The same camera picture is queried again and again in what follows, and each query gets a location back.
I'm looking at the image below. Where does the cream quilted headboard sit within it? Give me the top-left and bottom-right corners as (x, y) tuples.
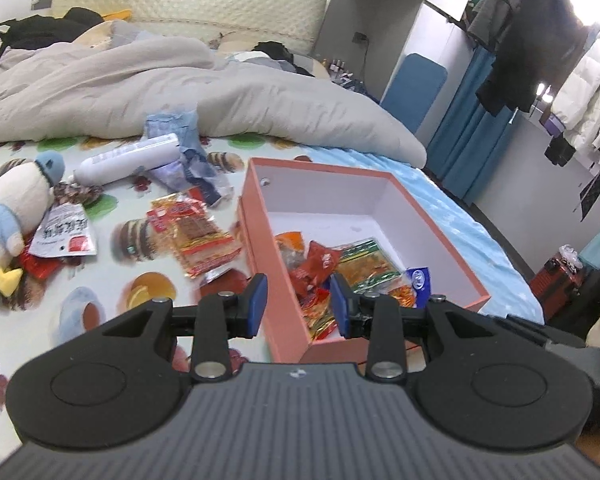
(52, 0), (329, 57)

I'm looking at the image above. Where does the brown patterned scrunchie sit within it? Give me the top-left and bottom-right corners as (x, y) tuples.
(54, 179), (104, 207)

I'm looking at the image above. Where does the dark blue crumpled wrapper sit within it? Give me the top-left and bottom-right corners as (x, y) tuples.
(147, 146), (234, 207)

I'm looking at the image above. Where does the white plastic bag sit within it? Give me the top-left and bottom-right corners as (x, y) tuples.
(557, 244), (582, 269)

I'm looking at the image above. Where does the purple hanging item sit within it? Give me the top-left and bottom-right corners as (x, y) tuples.
(539, 112), (567, 137)

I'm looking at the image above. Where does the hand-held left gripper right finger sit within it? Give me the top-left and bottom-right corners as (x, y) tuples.
(329, 273), (502, 382)

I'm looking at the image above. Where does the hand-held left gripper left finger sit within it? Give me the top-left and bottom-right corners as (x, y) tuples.
(101, 274), (269, 382)

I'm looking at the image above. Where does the light blue plastic bag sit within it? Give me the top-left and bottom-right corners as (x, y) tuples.
(144, 109), (202, 154)

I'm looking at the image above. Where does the small black hanging garment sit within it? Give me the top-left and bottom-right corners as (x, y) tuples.
(543, 132), (579, 167)

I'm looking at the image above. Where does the grey wardrobe cabinet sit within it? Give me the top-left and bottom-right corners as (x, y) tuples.
(312, 0), (487, 132)

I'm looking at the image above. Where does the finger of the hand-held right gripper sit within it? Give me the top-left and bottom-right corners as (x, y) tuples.
(491, 313), (589, 350)

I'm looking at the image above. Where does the pile of black clothes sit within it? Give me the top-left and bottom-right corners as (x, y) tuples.
(0, 5), (107, 52)

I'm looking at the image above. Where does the grey striped jacket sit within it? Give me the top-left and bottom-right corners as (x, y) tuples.
(467, 0), (532, 52)

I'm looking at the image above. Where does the dark striped tie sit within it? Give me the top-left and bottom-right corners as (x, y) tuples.
(579, 154), (600, 222)

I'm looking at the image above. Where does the white tube bottle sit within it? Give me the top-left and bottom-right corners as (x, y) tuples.
(73, 133), (182, 187)

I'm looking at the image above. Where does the white red snack packet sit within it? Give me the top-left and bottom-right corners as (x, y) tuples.
(29, 202), (99, 259)

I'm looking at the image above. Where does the blue curtain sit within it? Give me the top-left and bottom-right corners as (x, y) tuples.
(427, 46), (519, 204)

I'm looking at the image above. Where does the white puffer jacket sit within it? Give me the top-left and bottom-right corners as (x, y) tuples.
(549, 34), (600, 149)

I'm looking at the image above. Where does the blue padded board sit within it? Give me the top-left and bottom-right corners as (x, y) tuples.
(379, 53), (449, 134)

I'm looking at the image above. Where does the green edged snack packet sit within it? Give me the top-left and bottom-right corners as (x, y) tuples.
(336, 238), (417, 307)

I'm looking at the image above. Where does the red suitcase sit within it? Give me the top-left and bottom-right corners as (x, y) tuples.
(529, 256), (589, 322)

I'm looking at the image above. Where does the grey duvet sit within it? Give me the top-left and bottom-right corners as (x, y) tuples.
(0, 19), (428, 169)

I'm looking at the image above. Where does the pink cardboard box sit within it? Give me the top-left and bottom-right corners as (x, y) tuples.
(237, 157), (492, 365)

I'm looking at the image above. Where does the black hanging coat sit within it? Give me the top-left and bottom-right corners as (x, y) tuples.
(476, 0), (594, 117)

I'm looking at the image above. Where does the plush penguin toy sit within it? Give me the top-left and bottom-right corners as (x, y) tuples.
(0, 151), (67, 297)

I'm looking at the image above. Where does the small red packet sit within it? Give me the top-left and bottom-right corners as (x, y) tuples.
(19, 249), (64, 282)

